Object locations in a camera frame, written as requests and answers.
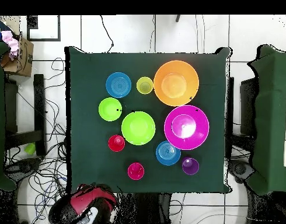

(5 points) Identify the large green plastic bowl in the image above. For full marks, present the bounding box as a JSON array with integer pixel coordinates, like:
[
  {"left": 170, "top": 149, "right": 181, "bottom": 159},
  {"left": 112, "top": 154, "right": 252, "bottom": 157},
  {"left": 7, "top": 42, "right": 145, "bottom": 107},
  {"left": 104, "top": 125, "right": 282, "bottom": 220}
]
[{"left": 121, "top": 111, "right": 156, "bottom": 146}]

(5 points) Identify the tangle of floor cables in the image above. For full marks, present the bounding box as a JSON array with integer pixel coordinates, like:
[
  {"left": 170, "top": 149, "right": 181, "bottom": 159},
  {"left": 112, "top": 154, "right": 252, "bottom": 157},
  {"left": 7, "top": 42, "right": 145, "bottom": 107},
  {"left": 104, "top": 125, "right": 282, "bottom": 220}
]
[{"left": 5, "top": 57, "right": 72, "bottom": 224}]

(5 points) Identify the orange plastic bowl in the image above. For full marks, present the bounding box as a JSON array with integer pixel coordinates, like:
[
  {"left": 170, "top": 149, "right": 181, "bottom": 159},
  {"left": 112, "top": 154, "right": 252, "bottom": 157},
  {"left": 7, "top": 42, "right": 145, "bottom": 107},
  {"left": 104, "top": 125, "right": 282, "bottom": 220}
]
[{"left": 153, "top": 59, "right": 200, "bottom": 107}]

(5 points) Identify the small green plastic bowl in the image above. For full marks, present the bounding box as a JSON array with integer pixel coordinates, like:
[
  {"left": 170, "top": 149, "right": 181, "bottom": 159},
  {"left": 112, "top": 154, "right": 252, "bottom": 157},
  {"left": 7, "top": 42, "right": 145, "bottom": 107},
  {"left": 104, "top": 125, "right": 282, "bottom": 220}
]
[{"left": 97, "top": 97, "right": 123, "bottom": 122}]

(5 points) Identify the crimson pink plastic cup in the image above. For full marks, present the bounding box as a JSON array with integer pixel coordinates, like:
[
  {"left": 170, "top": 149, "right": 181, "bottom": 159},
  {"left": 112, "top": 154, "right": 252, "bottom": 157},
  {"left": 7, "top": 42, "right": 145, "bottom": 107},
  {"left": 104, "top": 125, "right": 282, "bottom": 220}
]
[{"left": 127, "top": 162, "right": 145, "bottom": 181}]

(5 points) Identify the blue plastic bowl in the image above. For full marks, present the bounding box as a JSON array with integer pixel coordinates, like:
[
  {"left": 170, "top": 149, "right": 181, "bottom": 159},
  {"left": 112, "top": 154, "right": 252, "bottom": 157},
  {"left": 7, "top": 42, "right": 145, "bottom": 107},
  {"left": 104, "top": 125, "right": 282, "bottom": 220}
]
[
  {"left": 105, "top": 71, "right": 132, "bottom": 99},
  {"left": 155, "top": 140, "right": 182, "bottom": 166}
]

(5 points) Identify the dark green table cloth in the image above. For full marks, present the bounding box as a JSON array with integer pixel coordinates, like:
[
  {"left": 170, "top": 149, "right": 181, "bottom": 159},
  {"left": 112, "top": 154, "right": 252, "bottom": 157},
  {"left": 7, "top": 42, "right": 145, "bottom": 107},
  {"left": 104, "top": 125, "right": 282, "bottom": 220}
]
[{"left": 64, "top": 45, "right": 232, "bottom": 195}]

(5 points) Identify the black metal stand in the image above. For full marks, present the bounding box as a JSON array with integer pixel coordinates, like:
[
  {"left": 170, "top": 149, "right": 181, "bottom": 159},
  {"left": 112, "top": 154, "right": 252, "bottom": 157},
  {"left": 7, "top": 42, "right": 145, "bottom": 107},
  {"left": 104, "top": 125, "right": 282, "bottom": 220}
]
[{"left": 4, "top": 73, "right": 47, "bottom": 156}]

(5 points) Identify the black box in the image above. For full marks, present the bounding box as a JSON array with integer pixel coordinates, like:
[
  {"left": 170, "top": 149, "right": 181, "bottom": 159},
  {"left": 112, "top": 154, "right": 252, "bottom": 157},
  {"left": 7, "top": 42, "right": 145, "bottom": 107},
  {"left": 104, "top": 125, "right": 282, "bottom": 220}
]
[{"left": 240, "top": 78, "right": 259, "bottom": 136}]

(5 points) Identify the large pink plastic bowl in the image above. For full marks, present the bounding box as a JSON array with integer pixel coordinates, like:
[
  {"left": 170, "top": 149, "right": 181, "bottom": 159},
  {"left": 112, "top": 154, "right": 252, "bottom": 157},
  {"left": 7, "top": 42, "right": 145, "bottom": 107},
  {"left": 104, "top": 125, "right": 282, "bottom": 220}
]
[{"left": 163, "top": 104, "right": 210, "bottom": 151}]

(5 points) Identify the yellow plastic cup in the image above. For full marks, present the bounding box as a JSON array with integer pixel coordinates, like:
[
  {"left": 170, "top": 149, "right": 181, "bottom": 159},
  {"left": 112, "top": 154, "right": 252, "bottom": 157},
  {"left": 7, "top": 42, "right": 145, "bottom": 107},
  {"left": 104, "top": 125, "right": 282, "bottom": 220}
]
[{"left": 136, "top": 76, "right": 154, "bottom": 95}]

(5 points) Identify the brown cardboard box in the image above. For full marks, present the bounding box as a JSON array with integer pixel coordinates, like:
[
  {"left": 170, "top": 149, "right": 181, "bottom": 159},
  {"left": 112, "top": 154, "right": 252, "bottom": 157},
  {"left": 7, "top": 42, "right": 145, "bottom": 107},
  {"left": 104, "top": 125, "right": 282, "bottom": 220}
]
[{"left": 0, "top": 32, "right": 34, "bottom": 78}]

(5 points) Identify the pink cloth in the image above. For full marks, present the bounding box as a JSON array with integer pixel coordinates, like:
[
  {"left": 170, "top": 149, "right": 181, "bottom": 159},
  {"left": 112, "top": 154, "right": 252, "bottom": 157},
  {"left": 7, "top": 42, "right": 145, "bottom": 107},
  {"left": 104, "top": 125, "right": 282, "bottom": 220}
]
[{"left": 1, "top": 30, "right": 19, "bottom": 61}]

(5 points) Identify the black base with knob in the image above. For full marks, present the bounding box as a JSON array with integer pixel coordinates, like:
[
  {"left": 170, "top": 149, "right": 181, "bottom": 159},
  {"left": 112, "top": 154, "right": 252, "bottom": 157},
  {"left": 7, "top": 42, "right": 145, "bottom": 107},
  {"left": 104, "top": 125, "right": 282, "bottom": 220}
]
[{"left": 5, "top": 157, "right": 42, "bottom": 179}]

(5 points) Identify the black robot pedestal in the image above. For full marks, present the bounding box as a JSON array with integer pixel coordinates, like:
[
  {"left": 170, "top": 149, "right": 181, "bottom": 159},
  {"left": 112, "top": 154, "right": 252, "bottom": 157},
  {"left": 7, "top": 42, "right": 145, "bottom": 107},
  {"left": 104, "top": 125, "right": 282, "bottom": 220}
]
[{"left": 119, "top": 192, "right": 172, "bottom": 224}]

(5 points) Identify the grey black base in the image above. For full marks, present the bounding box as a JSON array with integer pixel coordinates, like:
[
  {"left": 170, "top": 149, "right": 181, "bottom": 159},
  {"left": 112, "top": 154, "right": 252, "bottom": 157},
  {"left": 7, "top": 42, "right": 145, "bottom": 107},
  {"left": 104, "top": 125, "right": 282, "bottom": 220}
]
[{"left": 229, "top": 160, "right": 254, "bottom": 183}]

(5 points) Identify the black square frame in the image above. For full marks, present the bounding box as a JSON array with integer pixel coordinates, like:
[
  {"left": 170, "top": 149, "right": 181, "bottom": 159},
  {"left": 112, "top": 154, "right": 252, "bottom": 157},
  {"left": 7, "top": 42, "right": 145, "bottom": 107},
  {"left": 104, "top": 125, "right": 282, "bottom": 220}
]
[{"left": 26, "top": 15, "right": 61, "bottom": 42}]

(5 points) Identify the black floor cable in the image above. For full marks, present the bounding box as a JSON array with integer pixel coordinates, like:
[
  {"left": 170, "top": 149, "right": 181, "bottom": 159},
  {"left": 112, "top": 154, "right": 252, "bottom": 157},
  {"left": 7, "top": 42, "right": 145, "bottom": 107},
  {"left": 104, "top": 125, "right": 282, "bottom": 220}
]
[{"left": 100, "top": 15, "right": 115, "bottom": 54}]

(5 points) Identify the green cup on floor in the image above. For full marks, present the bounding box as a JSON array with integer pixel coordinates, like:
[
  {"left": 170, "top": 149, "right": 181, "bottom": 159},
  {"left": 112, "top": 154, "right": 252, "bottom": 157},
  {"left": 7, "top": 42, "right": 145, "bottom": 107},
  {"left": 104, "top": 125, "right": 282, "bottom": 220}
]
[{"left": 24, "top": 142, "right": 36, "bottom": 155}]

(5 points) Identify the red plastic cup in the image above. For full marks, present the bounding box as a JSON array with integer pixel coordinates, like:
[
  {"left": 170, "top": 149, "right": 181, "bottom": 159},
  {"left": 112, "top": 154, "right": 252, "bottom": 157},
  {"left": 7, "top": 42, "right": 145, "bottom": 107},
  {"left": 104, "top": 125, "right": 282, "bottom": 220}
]
[{"left": 107, "top": 134, "right": 126, "bottom": 153}]

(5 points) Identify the purple plastic cup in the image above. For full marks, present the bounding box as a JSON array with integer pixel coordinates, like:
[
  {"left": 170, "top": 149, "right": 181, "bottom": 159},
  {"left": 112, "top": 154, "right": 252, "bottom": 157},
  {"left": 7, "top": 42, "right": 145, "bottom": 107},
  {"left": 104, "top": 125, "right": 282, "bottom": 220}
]
[{"left": 182, "top": 156, "right": 200, "bottom": 176}]

